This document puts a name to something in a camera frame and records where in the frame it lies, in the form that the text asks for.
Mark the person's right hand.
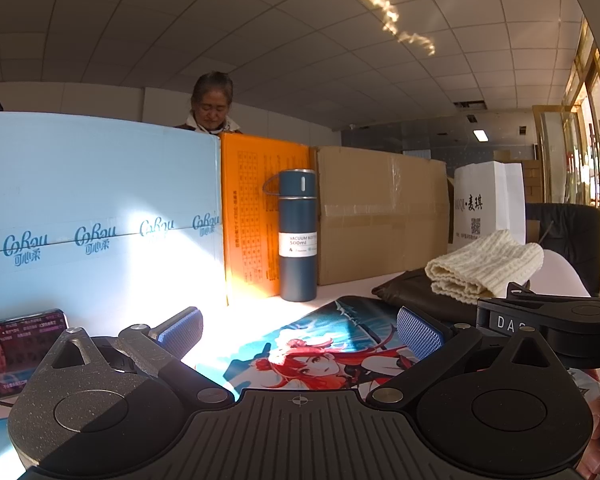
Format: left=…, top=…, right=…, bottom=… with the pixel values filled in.
left=575, top=392, right=600, bottom=480

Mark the brown cardboard box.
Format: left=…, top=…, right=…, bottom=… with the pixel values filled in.
left=310, top=146, right=453, bottom=287

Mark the large light blue carton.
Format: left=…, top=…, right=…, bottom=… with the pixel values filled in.
left=0, top=111, right=229, bottom=326

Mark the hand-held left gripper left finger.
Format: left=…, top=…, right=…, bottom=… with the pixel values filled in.
left=42, top=306, right=236, bottom=412

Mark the gold framed glass door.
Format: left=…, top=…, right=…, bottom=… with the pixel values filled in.
left=532, top=20, right=600, bottom=206

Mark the stack of small cardboard boxes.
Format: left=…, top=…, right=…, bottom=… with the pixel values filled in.
left=494, top=150, right=543, bottom=203

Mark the printed cartoon mat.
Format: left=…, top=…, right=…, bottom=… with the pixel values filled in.
left=0, top=295, right=600, bottom=453

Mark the orange printed carton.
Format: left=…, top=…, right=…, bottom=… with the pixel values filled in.
left=219, top=131, right=321, bottom=298

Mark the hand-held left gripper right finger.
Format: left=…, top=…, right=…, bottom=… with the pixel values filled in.
left=366, top=306, right=563, bottom=408

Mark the black smartphone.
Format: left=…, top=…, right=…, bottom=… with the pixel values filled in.
left=0, top=308, right=70, bottom=403

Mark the black office chair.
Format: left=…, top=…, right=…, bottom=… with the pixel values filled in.
left=525, top=202, right=600, bottom=296

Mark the blue vacuum bottle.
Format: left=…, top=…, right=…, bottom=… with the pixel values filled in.
left=262, top=169, right=320, bottom=303

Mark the white paper bag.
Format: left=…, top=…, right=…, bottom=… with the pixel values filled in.
left=452, top=160, right=527, bottom=251

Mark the cream knit sweater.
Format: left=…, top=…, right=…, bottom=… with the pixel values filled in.
left=425, top=229, right=545, bottom=305

